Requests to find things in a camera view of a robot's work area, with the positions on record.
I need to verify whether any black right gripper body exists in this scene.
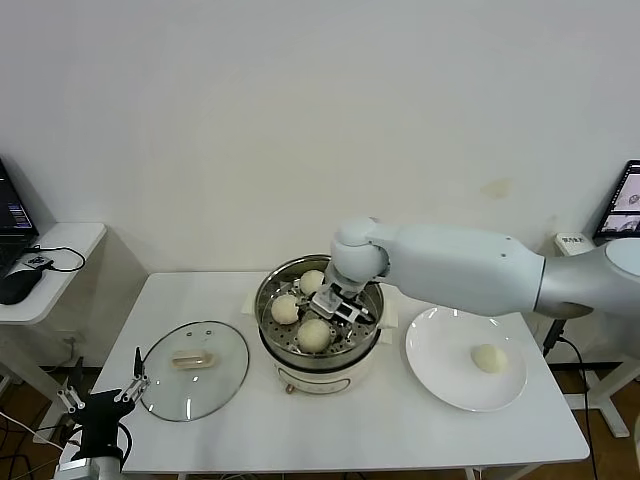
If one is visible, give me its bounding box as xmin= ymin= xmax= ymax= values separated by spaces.
xmin=310 ymin=283 xmax=374 ymax=326

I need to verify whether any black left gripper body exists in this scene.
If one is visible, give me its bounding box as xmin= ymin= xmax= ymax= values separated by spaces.
xmin=74 ymin=389 xmax=136 ymax=459

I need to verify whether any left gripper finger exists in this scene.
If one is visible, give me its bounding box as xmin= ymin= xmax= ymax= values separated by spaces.
xmin=113 ymin=347 xmax=151 ymax=404
xmin=55 ymin=377 xmax=84 ymax=415

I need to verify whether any white steamed baozi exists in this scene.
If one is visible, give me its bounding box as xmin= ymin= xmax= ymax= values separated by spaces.
xmin=269 ymin=294 xmax=301 ymax=326
xmin=470 ymin=343 xmax=510 ymax=375
xmin=297 ymin=319 xmax=332 ymax=354
xmin=299 ymin=269 xmax=327 ymax=296

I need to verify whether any glass lid with cream handle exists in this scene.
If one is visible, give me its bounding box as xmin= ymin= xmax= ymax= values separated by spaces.
xmin=136 ymin=320 xmax=251 ymax=422

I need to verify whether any stainless steel steamer basket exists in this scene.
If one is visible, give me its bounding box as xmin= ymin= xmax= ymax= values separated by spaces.
xmin=254 ymin=254 xmax=386 ymax=366

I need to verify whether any white electric cooking pot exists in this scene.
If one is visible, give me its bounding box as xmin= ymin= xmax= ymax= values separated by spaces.
xmin=241 ymin=292 xmax=401 ymax=397

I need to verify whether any white round plate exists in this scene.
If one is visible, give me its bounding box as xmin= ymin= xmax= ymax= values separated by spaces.
xmin=404 ymin=304 xmax=529 ymax=414

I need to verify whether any white side table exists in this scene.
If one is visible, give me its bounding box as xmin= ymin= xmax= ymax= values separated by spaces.
xmin=0 ymin=222 xmax=108 ymax=446
xmin=554 ymin=232 xmax=630 ymax=439

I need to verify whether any black computer mouse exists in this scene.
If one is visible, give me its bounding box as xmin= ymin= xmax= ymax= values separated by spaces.
xmin=0 ymin=269 xmax=42 ymax=306

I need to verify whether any open dark laptop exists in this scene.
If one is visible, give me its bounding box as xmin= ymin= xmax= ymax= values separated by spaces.
xmin=0 ymin=157 xmax=40 ymax=281
xmin=593 ymin=159 xmax=640 ymax=241

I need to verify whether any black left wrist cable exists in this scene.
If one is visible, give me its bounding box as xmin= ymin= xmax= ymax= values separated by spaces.
xmin=64 ymin=424 xmax=135 ymax=460

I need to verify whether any thin white cable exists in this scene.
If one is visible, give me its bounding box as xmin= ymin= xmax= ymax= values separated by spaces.
xmin=0 ymin=409 xmax=61 ymax=446

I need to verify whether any black hub cable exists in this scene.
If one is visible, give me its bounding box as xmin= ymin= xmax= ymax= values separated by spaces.
xmin=25 ymin=244 xmax=88 ymax=275

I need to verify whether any black adapter with cable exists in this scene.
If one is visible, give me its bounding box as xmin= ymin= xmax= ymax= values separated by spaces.
xmin=543 ymin=319 xmax=566 ymax=357

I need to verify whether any long black cable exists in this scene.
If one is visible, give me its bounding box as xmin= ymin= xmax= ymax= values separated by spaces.
xmin=557 ymin=335 xmax=601 ymax=480

